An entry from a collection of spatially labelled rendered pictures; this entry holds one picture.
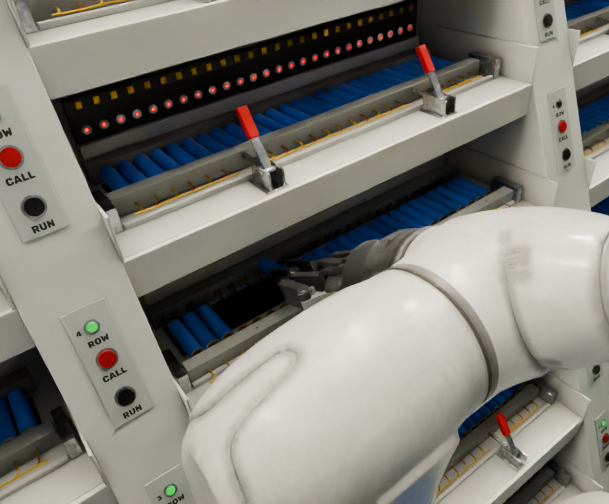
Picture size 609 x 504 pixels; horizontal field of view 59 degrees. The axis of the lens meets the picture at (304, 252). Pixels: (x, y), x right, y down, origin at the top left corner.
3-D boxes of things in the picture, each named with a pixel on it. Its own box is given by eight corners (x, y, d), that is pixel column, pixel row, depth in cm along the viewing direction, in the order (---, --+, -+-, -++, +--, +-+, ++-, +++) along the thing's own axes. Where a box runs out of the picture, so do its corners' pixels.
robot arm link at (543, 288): (464, 194, 44) (342, 263, 39) (664, 162, 30) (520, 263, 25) (506, 310, 46) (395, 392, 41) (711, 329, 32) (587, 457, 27)
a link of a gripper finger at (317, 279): (365, 297, 53) (355, 303, 53) (304, 296, 63) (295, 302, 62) (351, 261, 53) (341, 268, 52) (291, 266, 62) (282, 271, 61)
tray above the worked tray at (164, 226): (527, 114, 78) (544, 13, 70) (135, 299, 52) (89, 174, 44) (424, 82, 92) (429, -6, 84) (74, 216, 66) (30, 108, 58)
